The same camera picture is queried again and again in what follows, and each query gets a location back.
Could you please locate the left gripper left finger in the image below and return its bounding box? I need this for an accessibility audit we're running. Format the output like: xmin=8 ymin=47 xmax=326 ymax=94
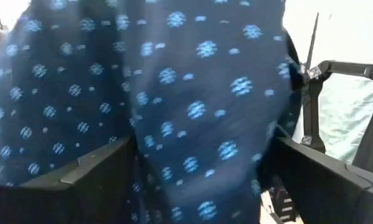
xmin=0 ymin=136 xmax=139 ymax=224

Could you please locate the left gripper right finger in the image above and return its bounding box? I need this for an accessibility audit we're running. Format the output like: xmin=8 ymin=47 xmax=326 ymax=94
xmin=257 ymin=136 xmax=373 ymax=224

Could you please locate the pale blue smooth shirt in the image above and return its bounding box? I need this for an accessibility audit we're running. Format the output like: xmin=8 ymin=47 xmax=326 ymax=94
xmin=318 ymin=74 xmax=373 ymax=164

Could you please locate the dark blue dotted cloth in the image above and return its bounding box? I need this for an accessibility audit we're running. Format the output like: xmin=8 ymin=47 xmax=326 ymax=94
xmin=0 ymin=0 xmax=304 ymax=224

